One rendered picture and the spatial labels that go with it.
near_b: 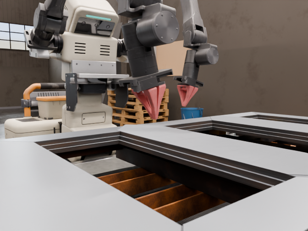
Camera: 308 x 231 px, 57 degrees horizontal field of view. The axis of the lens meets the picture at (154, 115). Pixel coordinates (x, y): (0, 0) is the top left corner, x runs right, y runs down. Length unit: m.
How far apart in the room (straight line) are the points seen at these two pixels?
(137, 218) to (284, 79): 4.67
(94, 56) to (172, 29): 0.85
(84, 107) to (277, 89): 4.00
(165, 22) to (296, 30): 4.48
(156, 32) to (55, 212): 0.32
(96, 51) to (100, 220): 1.08
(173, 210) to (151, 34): 0.40
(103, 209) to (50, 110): 1.25
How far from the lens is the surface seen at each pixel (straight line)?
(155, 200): 0.76
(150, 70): 0.58
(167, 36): 0.53
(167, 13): 0.53
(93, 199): 0.41
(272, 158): 0.64
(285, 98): 4.94
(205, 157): 0.65
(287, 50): 4.96
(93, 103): 1.38
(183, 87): 1.05
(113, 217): 0.36
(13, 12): 12.61
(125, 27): 0.59
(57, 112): 1.61
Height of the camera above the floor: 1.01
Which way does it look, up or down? 7 degrees down
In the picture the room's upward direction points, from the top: straight up
